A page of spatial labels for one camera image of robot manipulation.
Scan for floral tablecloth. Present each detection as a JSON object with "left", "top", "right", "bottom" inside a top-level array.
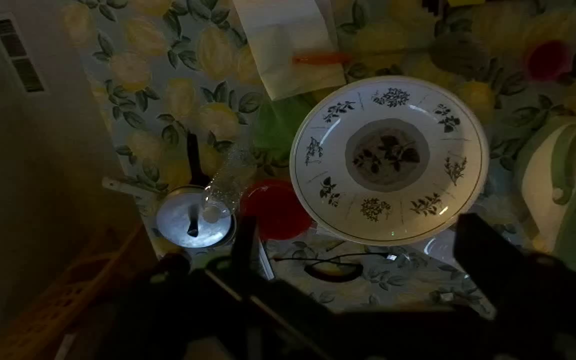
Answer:
[{"left": 62, "top": 0, "right": 576, "bottom": 312}]

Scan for red plastic bowl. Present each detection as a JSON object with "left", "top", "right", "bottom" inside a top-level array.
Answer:
[{"left": 240, "top": 180, "right": 313, "bottom": 240}]

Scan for clear plastic cup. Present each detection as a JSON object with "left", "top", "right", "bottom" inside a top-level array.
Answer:
[{"left": 205, "top": 139, "right": 257, "bottom": 211}]

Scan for white floral ceramic bowl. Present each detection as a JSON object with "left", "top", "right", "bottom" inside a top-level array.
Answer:
[{"left": 289, "top": 77, "right": 489, "bottom": 246}]

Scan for black scissors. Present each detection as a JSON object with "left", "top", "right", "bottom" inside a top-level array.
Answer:
[{"left": 274, "top": 251, "right": 397, "bottom": 285}]

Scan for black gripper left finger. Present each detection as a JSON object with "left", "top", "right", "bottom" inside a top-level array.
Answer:
[{"left": 205, "top": 216, "right": 279, "bottom": 360}]

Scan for green cloth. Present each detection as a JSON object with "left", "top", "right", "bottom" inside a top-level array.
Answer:
[{"left": 252, "top": 99, "right": 309, "bottom": 163}]

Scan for silver pot with lid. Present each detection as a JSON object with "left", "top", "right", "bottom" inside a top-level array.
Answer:
[{"left": 101, "top": 131, "right": 238, "bottom": 253}]

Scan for white paper napkin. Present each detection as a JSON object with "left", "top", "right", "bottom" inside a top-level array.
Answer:
[{"left": 232, "top": 0, "right": 344, "bottom": 100}]

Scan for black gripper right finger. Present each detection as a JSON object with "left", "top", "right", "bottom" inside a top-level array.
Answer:
[{"left": 454, "top": 215, "right": 576, "bottom": 360}]

